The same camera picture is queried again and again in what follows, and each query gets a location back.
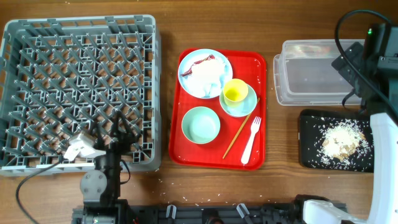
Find black plastic tray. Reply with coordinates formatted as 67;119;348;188
298;109;374;173

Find white napkin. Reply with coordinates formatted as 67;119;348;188
187;59;225;98

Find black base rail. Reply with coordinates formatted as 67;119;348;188
72;202;348;224

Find white plastic fork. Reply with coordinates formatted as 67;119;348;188
241;116;261;165

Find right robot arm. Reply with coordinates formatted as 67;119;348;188
332;22;397;223

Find mint green bowl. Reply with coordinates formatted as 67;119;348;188
181;106;221;144

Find red snack wrapper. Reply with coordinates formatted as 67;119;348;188
181;55;215;77

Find grey dishwasher rack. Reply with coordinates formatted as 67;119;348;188
1;14;162;177

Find yellow plastic cup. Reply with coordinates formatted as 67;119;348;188
223;78;248;108

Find left black cable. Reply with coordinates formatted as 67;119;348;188
15;160;68;224

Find small light blue bowl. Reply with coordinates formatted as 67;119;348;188
220;85;258;118

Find clear plastic bin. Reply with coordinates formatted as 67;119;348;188
273;39;352;106

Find right black cable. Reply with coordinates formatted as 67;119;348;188
334;9;398;125

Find wooden chopstick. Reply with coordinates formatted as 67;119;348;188
222;113;251;159

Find large light blue plate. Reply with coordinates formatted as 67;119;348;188
178;49;233;99

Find rice and food scraps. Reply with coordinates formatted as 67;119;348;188
310;119;373;172

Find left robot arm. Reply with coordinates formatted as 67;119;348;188
72;111;139;224

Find black cable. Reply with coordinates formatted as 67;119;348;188
15;160;68;224
334;9;398;125

